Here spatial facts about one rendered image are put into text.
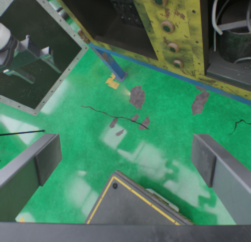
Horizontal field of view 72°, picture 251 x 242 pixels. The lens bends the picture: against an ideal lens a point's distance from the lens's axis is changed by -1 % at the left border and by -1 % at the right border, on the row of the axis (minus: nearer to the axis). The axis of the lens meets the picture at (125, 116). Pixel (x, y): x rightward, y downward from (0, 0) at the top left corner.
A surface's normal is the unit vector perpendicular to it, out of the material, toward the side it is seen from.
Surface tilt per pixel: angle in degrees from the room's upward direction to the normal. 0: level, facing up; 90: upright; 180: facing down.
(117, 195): 0
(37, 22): 90
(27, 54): 91
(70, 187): 0
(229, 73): 0
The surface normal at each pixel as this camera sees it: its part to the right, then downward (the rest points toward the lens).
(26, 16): 0.67, 0.52
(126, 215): -0.41, -0.33
